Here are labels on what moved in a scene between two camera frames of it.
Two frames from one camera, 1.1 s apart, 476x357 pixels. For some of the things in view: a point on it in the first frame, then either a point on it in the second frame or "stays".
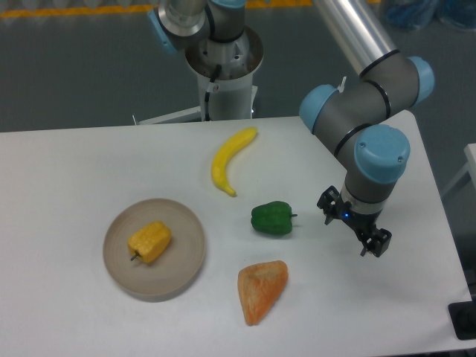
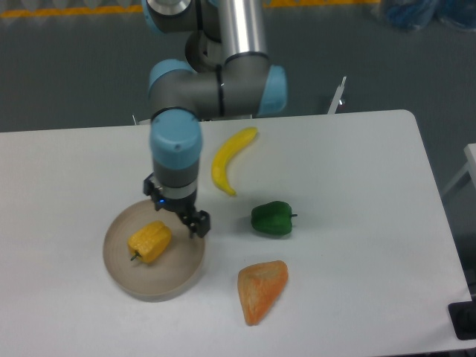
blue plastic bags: (416, 14) stays
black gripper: (364, 223) → (198, 222)
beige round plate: (175, 271) stays
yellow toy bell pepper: (150, 241) stays
